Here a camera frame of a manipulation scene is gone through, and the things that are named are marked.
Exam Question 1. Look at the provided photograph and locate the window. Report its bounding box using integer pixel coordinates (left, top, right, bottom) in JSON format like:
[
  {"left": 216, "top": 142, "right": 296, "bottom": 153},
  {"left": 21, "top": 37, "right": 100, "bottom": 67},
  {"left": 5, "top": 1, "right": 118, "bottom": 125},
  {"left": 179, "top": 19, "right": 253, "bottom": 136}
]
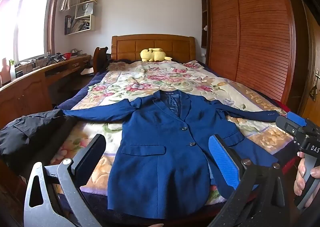
[{"left": 0, "top": 0, "right": 63, "bottom": 62}]

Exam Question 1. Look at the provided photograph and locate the floral blanket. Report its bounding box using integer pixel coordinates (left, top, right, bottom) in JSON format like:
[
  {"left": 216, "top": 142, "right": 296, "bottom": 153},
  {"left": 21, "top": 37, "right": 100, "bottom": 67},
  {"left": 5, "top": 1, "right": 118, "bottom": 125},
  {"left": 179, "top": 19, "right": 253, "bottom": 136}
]
[{"left": 50, "top": 60, "right": 295, "bottom": 207}]

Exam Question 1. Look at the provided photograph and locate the dark bedding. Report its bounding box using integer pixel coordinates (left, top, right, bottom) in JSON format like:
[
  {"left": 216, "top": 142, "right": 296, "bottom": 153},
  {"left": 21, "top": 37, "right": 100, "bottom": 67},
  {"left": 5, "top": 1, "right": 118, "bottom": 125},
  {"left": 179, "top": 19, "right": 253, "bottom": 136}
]
[{"left": 107, "top": 53, "right": 134, "bottom": 65}]

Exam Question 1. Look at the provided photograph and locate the blue suit jacket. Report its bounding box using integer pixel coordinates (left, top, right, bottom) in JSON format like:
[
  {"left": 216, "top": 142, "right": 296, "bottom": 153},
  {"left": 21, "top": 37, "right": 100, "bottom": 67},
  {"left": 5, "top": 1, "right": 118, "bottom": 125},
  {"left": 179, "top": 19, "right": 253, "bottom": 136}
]
[{"left": 61, "top": 90, "right": 280, "bottom": 214}]

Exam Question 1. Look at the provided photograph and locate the yellow plush toy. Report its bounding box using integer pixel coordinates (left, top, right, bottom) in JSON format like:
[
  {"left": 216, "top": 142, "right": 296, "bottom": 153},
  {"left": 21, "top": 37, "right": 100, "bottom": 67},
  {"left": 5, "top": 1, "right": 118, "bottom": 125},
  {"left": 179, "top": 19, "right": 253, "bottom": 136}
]
[{"left": 140, "top": 48, "right": 173, "bottom": 62}]

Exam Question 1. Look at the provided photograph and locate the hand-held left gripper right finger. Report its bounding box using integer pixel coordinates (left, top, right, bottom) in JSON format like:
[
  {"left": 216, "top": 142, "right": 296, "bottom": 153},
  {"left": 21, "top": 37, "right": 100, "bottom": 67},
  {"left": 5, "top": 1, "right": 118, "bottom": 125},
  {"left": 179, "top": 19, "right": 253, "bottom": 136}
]
[{"left": 208, "top": 134, "right": 287, "bottom": 227}]

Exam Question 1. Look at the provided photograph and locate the white bottle green cap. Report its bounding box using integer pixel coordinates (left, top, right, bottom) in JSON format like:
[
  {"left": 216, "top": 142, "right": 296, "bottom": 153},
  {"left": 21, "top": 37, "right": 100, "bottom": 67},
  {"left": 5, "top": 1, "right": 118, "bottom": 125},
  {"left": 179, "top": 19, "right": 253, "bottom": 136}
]
[{"left": 9, "top": 59, "right": 16, "bottom": 80}]

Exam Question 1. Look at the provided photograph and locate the wooden desk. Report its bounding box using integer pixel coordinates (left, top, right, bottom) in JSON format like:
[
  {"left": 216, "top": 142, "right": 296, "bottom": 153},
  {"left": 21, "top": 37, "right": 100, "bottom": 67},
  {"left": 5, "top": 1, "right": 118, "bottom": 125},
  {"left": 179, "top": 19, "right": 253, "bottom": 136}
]
[{"left": 0, "top": 54, "right": 92, "bottom": 130}]

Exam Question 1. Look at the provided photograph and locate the wooden door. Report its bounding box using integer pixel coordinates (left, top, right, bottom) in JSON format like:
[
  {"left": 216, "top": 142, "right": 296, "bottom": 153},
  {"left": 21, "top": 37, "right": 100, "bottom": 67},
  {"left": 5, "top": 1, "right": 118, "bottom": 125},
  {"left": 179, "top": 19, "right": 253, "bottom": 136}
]
[{"left": 300, "top": 4, "right": 320, "bottom": 127}]

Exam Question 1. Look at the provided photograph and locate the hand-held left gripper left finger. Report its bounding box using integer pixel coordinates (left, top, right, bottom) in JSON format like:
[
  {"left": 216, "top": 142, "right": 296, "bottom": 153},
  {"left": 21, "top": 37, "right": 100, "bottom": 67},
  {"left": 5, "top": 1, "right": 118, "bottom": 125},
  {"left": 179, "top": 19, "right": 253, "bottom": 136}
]
[{"left": 24, "top": 134, "right": 107, "bottom": 227}]

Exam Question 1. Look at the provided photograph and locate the black jacket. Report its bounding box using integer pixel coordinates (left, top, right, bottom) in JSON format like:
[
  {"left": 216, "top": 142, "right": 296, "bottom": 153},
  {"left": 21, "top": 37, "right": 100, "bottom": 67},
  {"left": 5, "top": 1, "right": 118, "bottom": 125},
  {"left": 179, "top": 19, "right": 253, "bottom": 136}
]
[{"left": 0, "top": 109, "right": 78, "bottom": 167}]

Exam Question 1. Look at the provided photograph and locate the orange bottle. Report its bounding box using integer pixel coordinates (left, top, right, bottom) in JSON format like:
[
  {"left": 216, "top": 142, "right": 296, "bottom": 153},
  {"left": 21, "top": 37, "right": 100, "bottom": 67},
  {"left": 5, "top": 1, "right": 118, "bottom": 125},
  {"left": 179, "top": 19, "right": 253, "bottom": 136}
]
[{"left": 0, "top": 58, "right": 10, "bottom": 86}]

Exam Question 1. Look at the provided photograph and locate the white paper bag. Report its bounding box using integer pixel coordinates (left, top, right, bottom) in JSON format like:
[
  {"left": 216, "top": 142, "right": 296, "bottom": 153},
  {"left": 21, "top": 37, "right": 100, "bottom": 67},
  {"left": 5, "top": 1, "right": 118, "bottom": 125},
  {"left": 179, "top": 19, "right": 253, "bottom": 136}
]
[{"left": 75, "top": 2, "right": 94, "bottom": 18}]

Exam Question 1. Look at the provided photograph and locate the person's right hand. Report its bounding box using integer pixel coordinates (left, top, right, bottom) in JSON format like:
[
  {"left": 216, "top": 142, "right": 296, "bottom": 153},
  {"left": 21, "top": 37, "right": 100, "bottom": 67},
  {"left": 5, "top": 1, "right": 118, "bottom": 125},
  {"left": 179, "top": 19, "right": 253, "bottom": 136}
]
[{"left": 294, "top": 159, "right": 320, "bottom": 207}]

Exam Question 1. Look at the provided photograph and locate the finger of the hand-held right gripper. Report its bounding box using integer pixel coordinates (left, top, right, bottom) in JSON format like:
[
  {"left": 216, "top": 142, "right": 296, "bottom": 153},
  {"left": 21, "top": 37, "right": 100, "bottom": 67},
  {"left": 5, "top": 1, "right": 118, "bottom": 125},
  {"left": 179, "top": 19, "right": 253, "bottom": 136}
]
[
  {"left": 275, "top": 116, "right": 307, "bottom": 140},
  {"left": 286, "top": 111, "right": 307, "bottom": 127}
]

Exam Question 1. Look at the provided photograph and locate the wooden slatted wardrobe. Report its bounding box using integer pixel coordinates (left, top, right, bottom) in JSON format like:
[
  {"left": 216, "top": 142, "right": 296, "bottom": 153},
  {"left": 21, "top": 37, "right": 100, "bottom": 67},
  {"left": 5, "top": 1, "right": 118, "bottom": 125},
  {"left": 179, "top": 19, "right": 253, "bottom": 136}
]
[{"left": 201, "top": 0, "right": 309, "bottom": 117}]

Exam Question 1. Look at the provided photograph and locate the wooden chair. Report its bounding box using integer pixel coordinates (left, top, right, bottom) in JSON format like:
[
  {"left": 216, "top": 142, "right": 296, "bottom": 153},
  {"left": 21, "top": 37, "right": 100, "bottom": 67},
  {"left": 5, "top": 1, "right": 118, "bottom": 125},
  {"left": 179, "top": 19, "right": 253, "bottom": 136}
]
[{"left": 93, "top": 46, "right": 108, "bottom": 75}]

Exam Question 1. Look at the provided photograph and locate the wooden headboard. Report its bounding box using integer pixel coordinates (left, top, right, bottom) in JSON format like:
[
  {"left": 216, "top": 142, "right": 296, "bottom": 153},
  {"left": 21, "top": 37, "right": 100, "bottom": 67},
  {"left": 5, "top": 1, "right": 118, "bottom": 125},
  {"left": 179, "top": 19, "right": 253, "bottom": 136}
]
[{"left": 111, "top": 35, "right": 196, "bottom": 63}]

